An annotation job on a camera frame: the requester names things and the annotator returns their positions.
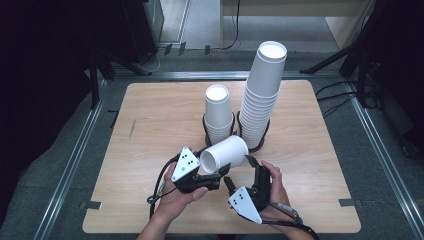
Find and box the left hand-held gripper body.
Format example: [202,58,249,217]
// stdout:
[170,145,224,195]

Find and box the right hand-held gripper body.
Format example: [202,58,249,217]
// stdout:
[228,164,272,225]

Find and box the black wire cup holder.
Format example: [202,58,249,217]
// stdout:
[201,110,271,154]

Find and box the white paper cup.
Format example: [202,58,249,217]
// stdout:
[199,134,250,175]

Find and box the short stack of paper cups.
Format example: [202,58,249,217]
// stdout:
[203,84,234,146]

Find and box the tall stack of paper cups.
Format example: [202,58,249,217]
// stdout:
[238,40,288,150]

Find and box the person's right hand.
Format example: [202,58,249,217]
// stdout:
[259,159,301,232]

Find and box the person's left hand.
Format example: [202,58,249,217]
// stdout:
[156,162,210,223]

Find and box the black metal stand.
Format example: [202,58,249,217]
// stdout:
[87,49,153,110]

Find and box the black tripod stand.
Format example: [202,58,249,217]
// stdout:
[299,0,394,109]

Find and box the light wooden board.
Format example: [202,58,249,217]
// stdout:
[159,0,191,44]

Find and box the black cabinet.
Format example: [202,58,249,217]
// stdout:
[121,0,165,64]

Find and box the light wooden shelf unit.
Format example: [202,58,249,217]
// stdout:
[219,0,376,51]

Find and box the dark curtain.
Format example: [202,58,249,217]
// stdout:
[0,0,101,214]

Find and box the left hand-held gripper cable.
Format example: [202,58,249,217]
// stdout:
[147,153,183,219]

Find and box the hand-held gripper cable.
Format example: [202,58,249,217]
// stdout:
[147,153,183,219]
[266,201,320,240]

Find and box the right hand-held gripper cable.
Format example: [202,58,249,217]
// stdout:
[266,201,320,240]

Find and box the aluminium frame rail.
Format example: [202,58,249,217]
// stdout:
[346,81,424,240]
[33,79,109,240]
[113,70,341,82]

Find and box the black hanging cable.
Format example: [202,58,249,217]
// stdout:
[221,0,242,52]

